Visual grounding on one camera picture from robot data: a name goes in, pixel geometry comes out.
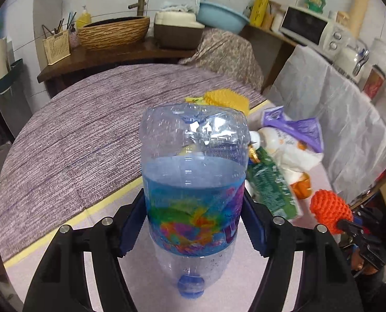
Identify purple milk carton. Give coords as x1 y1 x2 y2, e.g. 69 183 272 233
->
261 106 324 153

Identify yellow roll of bags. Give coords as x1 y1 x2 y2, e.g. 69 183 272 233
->
250 0 269 27

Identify cream electric kettle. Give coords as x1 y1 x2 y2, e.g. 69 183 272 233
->
333 40 369 84

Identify wooden side shelf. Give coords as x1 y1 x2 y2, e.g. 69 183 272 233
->
239 25 297 91

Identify white sheet cover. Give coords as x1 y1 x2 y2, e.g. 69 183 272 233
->
264 45 386 204

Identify red paper cup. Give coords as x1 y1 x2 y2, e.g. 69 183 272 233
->
362 65 385 100

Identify clear plastic bottle colourful label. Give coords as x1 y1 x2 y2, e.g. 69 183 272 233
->
139 102 252 300

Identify tall stack paper cups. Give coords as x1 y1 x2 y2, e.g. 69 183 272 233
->
348 0 369 38

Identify woven basket sink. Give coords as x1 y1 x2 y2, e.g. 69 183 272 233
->
78 16 150 50

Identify brown white rice cooker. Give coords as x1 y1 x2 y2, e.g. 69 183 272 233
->
153 11 205 50

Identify yellow soap bottle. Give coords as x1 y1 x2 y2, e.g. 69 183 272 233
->
76 6 92 30

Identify floral cloth cover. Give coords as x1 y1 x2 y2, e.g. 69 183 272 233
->
179 28 264 92

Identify dark wooden counter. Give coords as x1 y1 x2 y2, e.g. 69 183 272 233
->
37 37 196 83

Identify purple striped table mat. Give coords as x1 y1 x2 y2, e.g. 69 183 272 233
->
0 64 263 261

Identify person right hand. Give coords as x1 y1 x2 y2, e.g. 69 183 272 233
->
350 249 378 275

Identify green snack wrapper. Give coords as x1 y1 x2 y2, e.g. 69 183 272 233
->
246 145 302 220

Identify orange knitted ball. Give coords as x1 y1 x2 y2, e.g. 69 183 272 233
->
309 190 353 235

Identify beige utensil holder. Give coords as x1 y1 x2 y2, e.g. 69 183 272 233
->
42 30 71 66

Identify white orange yogurt bottle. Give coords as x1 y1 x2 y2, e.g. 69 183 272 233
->
250 127 324 200

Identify bamboo faucet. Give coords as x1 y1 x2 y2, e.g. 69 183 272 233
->
128 0 146 16

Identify light blue plastic basin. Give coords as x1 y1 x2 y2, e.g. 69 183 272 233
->
197 0 249 35

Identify white microwave oven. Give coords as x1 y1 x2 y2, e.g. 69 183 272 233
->
280 6 353 61

